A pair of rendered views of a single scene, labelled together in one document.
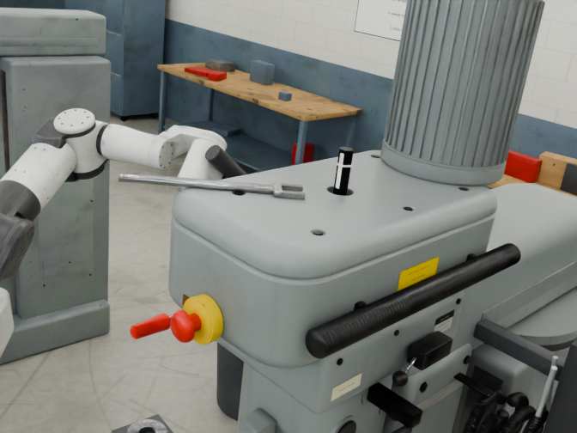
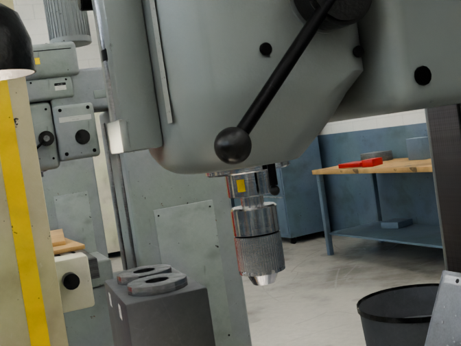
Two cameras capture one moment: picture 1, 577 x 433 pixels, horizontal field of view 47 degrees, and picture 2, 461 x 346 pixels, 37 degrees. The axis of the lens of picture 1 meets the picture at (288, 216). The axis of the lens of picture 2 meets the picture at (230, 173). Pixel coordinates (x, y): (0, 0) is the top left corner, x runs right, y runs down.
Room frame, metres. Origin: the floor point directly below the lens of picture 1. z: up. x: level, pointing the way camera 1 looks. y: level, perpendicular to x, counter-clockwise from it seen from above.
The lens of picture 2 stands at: (0.24, -0.31, 1.34)
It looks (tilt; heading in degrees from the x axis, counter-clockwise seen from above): 3 degrees down; 22
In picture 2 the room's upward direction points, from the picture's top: 8 degrees counter-clockwise
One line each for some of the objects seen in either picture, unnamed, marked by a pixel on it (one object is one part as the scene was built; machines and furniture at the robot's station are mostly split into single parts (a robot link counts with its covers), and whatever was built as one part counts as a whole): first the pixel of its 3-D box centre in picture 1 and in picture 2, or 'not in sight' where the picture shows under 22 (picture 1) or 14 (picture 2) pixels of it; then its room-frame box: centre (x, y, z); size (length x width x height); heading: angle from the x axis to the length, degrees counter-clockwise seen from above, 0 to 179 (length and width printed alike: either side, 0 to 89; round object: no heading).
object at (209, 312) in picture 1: (202, 319); not in sight; (0.71, 0.09, 1.76); 0.06 x 0.02 x 0.06; 47
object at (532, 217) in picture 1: (487, 256); not in sight; (1.25, -0.41, 1.66); 0.80 x 0.23 x 0.20; 137
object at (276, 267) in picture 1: (339, 240); not in sight; (0.89, -0.08, 1.81); 0.47 x 0.26 x 0.16; 137
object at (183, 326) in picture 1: (186, 325); not in sight; (0.70, 0.11, 1.76); 0.04 x 0.03 x 0.04; 47
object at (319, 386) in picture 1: (339, 312); not in sight; (0.91, -0.10, 1.68); 0.34 x 0.24 x 0.10; 137
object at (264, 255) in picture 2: not in sight; (258, 241); (0.88, -0.07, 1.23); 0.05 x 0.05 x 0.06
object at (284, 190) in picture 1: (212, 184); not in sight; (0.83, 0.10, 1.89); 0.24 x 0.04 x 0.01; 97
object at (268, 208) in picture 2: not in sight; (253, 210); (0.88, -0.07, 1.26); 0.05 x 0.05 x 0.01
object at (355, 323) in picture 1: (427, 289); not in sight; (0.81, -0.20, 1.79); 0.45 x 0.04 x 0.04; 137
